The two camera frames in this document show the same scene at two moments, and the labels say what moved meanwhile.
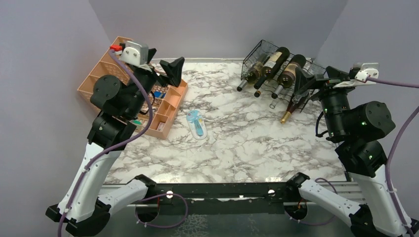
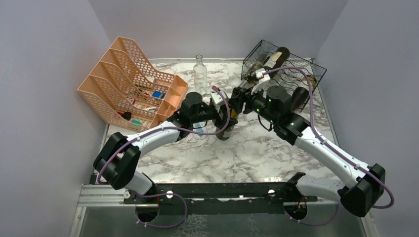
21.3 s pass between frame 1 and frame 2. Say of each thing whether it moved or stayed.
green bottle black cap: stayed
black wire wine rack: stayed
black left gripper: moved
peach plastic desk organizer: stayed
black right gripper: moved
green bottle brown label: moved
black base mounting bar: stayed
